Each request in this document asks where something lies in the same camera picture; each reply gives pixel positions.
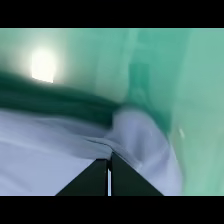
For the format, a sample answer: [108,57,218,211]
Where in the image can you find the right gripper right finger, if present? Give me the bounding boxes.
[111,152,165,197]

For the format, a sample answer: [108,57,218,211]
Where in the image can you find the purple T-shirt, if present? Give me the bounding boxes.
[0,105,184,197]

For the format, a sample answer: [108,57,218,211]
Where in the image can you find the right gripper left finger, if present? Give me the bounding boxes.
[55,158,109,197]

